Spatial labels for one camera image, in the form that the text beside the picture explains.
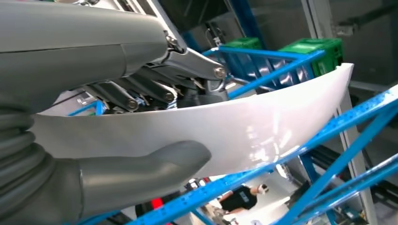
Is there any person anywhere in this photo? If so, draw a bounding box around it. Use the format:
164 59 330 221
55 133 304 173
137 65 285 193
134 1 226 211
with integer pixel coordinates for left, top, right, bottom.
217 183 270 216

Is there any green plastic crate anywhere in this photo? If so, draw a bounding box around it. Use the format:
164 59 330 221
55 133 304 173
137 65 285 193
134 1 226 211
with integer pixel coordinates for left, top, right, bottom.
277 37 344 78
221 37 264 51

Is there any grey metal post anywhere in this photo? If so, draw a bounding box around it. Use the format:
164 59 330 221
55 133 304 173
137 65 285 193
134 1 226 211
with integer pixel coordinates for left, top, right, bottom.
301 0 378 225

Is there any blue metal shelf rack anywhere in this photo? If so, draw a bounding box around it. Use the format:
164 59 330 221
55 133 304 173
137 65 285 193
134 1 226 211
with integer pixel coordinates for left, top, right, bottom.
63 0 398 225

